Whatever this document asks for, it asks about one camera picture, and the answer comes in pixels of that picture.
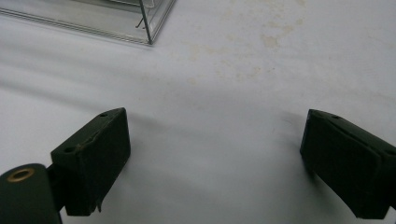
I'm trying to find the clear plastic drawer case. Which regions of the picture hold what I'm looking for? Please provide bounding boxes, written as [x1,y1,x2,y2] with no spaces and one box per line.
[0,0,177,47]

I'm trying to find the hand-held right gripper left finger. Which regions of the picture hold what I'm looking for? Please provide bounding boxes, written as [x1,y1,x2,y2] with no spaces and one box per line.
[46,107,132,217]

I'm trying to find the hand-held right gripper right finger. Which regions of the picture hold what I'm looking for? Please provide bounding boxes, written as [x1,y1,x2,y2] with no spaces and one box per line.
[300,108,396,219]

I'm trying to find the white table mat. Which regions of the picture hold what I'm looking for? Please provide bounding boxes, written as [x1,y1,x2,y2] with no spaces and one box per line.
[0,0,396,224]

